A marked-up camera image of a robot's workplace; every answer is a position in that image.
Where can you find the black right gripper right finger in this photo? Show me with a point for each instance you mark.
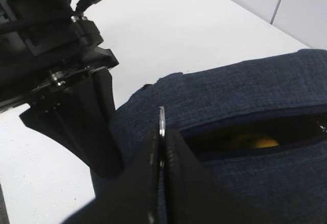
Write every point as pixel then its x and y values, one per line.
pixel 192 195

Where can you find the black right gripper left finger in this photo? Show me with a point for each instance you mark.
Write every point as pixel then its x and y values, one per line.
pixel 132 197

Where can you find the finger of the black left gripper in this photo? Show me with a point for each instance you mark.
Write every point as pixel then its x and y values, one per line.
pixel 77 117

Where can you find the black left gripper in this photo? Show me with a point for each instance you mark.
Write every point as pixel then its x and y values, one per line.
pixel 46 46

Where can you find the yellow squash toy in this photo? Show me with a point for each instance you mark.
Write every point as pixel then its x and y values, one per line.
pixel 248 141

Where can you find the dark blue insulated lunch bag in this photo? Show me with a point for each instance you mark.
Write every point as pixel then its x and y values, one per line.
pixel 283 97

